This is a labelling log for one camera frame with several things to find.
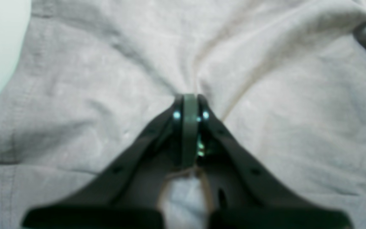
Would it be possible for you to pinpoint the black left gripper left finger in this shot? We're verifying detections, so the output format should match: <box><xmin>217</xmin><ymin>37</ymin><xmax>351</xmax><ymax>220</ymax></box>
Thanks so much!
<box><xmin>22</xmin><ymin>95</ymin><xmax>186</xmax><ymax>229</ymax></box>

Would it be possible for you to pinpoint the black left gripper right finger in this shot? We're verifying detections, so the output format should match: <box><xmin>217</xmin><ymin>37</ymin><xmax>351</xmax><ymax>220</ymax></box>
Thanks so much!
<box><xmin>196</xmin><ymin>94</ymin><xmax>353</xmax><ymax>229</ymax></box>

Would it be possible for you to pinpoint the mauve pink t-shirt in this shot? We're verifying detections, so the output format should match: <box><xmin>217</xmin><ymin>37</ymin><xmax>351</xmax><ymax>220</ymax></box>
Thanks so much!
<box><xmin>0</xmin><ymin>0</ymin><xmax>366</xmax><ymax>229</ymax></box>

